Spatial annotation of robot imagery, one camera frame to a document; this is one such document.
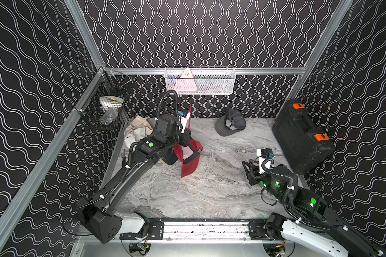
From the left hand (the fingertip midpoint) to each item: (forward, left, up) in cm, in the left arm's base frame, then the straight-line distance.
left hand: (188, 126), depth 72 cm
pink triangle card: (+31, +4, +2) cm, 32 cm away
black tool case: (+12, -57, -13) cm, 60 cm away
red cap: (+1, 0, -24) cm, 24 cm away
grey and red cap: (+35, -28, -31) cm, 55 cm away
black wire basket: (+5, +47, +2) cm, 48 cm away
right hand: (-12, -25, -5) cm, 29 cm away
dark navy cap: (-5, +9, -17) cm, 20 cm away
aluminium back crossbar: (+45, -7, +2) cm, 46 cm away
